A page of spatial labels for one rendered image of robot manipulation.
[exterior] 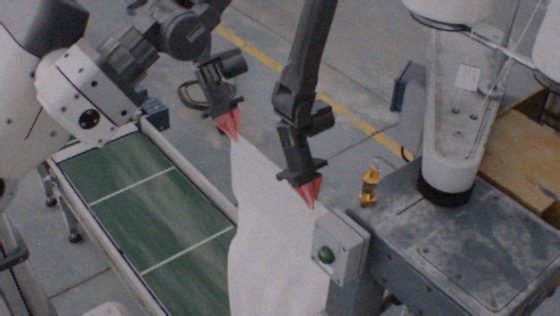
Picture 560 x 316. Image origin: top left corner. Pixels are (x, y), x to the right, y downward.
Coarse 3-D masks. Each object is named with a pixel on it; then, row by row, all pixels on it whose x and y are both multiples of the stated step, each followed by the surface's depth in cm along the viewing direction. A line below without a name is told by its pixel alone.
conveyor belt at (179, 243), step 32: (96, 160) 241; (128, 160) 241; (160, 160) 242; (96, 192) 226; (128, 192) 226; (160, 192) 227; (192, 192) 228; (128, 224) 213; (160, 224) 214; (192, 224) 215; (224, 224) 215; (128, 256) 201; (160, 256) 202; (192, 256) 203; (224, 256) 203; (160, 288) 191; (192, 288) 192; (224, 288) 192
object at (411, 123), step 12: (408, 84) 120; (420, 84) 119; (408, 96) 122; (420, 96) 119; (408, 108) 123; (420, 108) 120; (408, 120) 124; (420, 120) 121; (408, 132) 126; (420, 132) 123; (408, 144) 127
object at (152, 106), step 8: (136, 88) 276; (144, 88) 276; (144, 96) 277; (144, 104) 271; (152, 104) 271; (160, 104) 271; (144, 112) 269; (152, 112) 266; (160, 112) 268; (168, 112) 271; (152, 120) 267; (160, 120) 270; (168, 120) 274; (160, 128) 272; (168, 128) 276
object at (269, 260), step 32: (256, 160) 140; (256, 192) 146; (288, 192) 133; (256, 224) 149; (288, 224) 139; (256, 256) 146; (288, 256) 142; (256, 288) 146; (288, 288) 138; (320, 288) 134
